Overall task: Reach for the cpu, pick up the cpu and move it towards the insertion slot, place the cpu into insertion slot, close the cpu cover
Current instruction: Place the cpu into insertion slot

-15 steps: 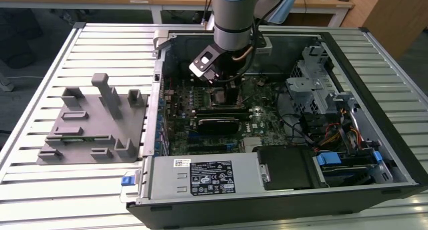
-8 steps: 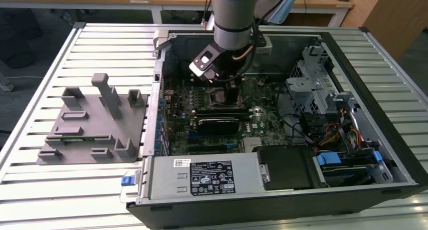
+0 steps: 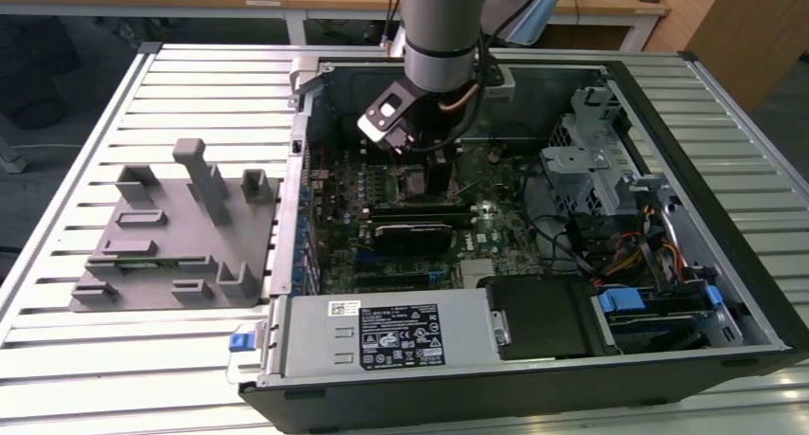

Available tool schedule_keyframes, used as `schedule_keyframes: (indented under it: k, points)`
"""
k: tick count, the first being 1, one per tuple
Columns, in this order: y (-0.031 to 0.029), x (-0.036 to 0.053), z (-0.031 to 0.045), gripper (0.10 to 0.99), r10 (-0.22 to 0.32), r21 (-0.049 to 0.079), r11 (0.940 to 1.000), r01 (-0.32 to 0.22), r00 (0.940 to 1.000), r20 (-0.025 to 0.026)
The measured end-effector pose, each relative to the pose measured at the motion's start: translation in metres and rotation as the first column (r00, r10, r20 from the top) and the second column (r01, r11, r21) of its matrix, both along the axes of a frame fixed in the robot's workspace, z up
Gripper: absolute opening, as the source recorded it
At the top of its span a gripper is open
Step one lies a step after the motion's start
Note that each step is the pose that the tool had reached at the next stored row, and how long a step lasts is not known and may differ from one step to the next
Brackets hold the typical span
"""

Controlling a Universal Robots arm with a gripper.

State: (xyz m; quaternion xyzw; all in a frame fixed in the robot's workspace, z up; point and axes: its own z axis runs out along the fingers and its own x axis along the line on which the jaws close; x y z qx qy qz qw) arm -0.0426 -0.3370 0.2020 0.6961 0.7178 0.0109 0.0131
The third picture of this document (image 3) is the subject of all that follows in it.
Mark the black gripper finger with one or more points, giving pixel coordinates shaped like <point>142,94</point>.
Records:
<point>443,174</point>

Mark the silver CPU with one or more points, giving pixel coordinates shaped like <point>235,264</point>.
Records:
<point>413,187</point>

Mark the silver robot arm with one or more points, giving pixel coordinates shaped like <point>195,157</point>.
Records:
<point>439,37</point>

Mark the CPU socket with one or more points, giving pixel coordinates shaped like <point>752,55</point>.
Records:
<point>413,202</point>

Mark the black expansion slot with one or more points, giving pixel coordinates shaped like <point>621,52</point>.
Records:
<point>392,281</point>

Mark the round coin battery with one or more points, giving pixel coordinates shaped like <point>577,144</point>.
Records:
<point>495,153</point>

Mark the black graphics card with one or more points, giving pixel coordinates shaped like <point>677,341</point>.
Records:
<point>411,241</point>

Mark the green motherboard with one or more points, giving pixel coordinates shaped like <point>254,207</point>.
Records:
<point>519,238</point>

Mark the silver chipset heatsink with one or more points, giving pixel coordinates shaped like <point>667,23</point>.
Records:
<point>479,270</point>

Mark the silver metal drive cage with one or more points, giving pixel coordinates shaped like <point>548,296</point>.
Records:
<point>579,162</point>

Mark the hard disk in blue carrier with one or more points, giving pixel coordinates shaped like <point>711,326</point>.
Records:
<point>619,301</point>

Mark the silver power supply unit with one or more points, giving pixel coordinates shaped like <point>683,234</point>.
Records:
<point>309,331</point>

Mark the grey plastic parts rack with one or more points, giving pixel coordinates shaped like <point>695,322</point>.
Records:
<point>183,243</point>

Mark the blue plastic latch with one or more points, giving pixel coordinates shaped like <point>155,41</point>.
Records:
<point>240,342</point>
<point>713,296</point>

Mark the black PC case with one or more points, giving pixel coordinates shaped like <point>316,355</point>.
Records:
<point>505,402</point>

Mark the green RAM stick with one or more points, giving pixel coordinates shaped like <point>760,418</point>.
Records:
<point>148,264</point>

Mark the wooden cabinet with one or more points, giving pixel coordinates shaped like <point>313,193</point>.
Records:
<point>740,27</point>

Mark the black office chair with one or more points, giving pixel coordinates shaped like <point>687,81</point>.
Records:
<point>38,75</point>

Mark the white furniture leg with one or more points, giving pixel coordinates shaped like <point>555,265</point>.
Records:
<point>10,157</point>

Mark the silver wrist camera black mount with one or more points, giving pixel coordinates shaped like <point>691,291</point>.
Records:
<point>385,117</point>

